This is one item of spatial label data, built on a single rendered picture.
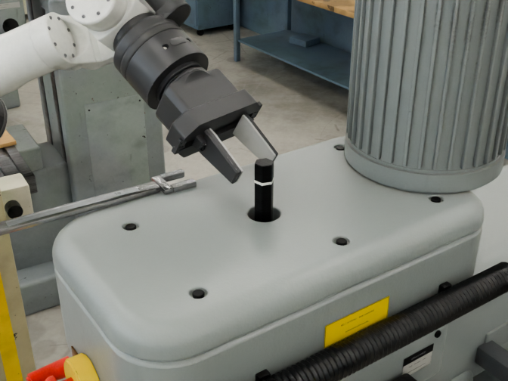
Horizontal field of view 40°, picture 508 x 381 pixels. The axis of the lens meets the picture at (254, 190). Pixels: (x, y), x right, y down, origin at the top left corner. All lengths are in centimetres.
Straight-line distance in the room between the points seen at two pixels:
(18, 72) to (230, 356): 45
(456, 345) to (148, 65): 54
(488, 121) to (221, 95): 31
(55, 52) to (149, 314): 37
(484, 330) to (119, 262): 54
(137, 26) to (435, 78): 33
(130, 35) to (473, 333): 59
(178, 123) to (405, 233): 27
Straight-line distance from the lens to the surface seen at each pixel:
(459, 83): 80
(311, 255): 71
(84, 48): 92
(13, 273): 277
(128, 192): 82
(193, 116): 74
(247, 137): 80
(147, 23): 81
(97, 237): 76
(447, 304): 82
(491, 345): 104
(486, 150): 86
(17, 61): 90
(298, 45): 711
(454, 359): 101
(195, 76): 79
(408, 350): 89
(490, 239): 103
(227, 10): 834
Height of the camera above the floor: 229
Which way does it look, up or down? 29 degrees down
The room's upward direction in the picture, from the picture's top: straight up
